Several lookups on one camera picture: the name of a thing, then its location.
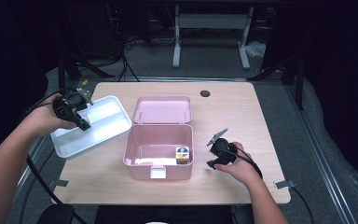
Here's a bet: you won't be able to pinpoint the bundle of black cables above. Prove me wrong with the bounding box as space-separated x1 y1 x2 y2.
111 35 142 83

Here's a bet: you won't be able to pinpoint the person's right hand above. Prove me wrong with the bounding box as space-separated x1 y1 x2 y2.
213 141 263 189

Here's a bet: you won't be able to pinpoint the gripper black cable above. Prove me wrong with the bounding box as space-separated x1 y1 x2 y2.
227 146 265 181
17 87 89 224

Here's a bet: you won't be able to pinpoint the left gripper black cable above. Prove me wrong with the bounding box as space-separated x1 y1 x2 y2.
17 87 89 224

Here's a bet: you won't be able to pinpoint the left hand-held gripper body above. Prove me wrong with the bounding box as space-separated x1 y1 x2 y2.
51 87 94 126

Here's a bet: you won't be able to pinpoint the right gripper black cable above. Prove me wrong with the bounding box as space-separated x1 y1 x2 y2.
227 146 265 181

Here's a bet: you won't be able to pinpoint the pink storage box with lid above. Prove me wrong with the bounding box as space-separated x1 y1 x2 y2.
122 95 196 181

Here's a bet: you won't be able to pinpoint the grey metal bracket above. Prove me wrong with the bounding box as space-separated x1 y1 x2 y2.
273 179 296 190
48 179 70 189

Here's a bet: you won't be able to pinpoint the small printed cardboard box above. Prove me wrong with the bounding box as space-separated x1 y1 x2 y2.
175 146 191 165

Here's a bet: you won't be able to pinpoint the grey metal stand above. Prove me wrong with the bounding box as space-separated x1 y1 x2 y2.
172 5 255 70

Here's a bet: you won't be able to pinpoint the white plastic bag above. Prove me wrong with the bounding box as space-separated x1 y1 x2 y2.
245 40 267 59

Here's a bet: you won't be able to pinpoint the black stand legs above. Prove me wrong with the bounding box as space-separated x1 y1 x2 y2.
247 55 306 111
56 50 117 94

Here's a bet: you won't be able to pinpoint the black rounded object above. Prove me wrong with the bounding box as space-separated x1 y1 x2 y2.
36 203 76 224

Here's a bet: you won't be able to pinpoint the white divided tray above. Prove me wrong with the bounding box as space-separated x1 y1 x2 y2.
49 94 133 161

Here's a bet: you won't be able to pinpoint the person's dark clothing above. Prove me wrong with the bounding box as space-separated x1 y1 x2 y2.
93 204 235 224

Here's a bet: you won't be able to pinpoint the person's left hand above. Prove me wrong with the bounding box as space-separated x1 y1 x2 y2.
21 92 77 140

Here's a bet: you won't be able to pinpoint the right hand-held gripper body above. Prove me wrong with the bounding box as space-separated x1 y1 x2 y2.
206 127 239 166

